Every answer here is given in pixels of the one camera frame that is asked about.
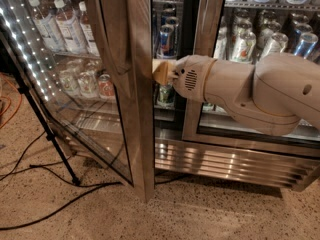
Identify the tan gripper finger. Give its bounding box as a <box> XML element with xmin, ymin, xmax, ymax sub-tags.
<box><xmin>152</xmin><ymin>59</ymin><xmax>175</xmax><ymax>85</ymax></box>

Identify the glass fridge door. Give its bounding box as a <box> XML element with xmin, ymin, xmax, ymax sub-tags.
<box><xmin>183</xmin><ymin>0</ymin><xmax>320</xmax><ymax>156</ymax></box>
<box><xmin>1</xmin><ymin>0</ymin><xmax>154</xmax><ymax>201</ymax></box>

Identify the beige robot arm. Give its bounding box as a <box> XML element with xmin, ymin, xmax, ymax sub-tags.
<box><xmin>152</xmin><ymin>53</ymin><xmax>320</xmax><ymax>136</ymax></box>

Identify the green soda can left door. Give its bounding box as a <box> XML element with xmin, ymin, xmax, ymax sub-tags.
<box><xmin>157</xmin><ymin>84</ymin><xmax>175</xmax><ymax>107</ymax></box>

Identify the steel fridge bottom grille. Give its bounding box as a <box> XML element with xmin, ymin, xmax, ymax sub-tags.
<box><xmin>49</xmin><ymin>120</ymin><xmax>320</xmax><ymax>192</ymax></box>

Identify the blue silver energy can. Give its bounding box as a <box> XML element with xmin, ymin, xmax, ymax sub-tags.
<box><xmin>158</xmin><ymin>24</ymin><xmax>174</xmax><ymax>57</ymax></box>

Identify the white sparkling can left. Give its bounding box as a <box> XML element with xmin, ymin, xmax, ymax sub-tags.
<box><xmin>213</xmin><ymin>33</ymin><xmax>227</xmax><ymax>59</ymax></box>

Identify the white sparkling can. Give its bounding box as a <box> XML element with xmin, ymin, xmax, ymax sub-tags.
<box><xmin>231</xmin><ymin>31</ymin><xmax>256</xmax><ymax>63</ymax></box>
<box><xmin>261</xmin><ymin>32</ymin><xmax>288</xmax><ymax>58</ymax></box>
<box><xmin>213</xmin><ymin>33</ymin><xmax>227</xmax><ymax>59</ymax></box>

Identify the red soda can left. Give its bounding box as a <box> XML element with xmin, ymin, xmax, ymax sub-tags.
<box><xmin>98</xmin><ymin>74</ymin><xmax>115</xmax><ymax>99</ymax></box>

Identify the white sparkling can middle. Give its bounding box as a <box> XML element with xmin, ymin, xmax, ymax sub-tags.
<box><xmin>231</xmin><ymin>31</ymin><xmax>256</xmax><ymax>63</ymax></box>

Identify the right tea bottle white cap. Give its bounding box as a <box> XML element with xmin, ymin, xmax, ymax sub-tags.
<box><xmin>79</xmin><ymin>1</ymin><xmax>99</xmax><ymax>56</ymax></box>

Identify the tea bottle white cap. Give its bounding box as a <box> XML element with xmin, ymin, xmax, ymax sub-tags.
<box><xmin>53</xmin><ymin>0</ymin><xmax>88</xmax><ymax>54</ymax></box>
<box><xmin>79</xmin><ymin>1</ymin><xmax>99</xmax><ymax>56</ymax></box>
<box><xmin>28</xmin><ymin>0</ymin><xmax>65</xmax><ymax>53</ymax></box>

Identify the green white soda can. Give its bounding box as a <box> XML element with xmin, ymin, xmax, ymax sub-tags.
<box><xmin>59</xmin><ymin>70</ymin><xmax>79</xmax><ymax>96</ymax></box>

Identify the white sparkling can right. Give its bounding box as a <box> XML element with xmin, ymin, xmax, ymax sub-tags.
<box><xmin>261</xmin><ymin>32</ymin><xmax>288</xmax><ymax>58</ymax></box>

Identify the middle tea bottle white cap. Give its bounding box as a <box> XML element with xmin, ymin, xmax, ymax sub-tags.
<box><xmin>53</xmin><ymin>0</ymin><xmax>88</xmax><ymax>54</ymax></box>

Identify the left tea bottle white cap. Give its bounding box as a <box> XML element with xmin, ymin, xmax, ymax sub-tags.
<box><xmin>28</xmin><ymin>0</ymin><xmax>65</xmax><ymax>53</ymax></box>

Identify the orange extension cable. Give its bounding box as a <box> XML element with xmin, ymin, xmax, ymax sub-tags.
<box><xmin>0</xmin><ymin>72</ymin><xmax>24</xmax><ymax>130</ymax></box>

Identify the black floor cable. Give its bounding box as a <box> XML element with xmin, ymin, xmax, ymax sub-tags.
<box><xmin>0</xmin><ymin>130</ymin><xmax>191</xmax><ymax>232</ymax></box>

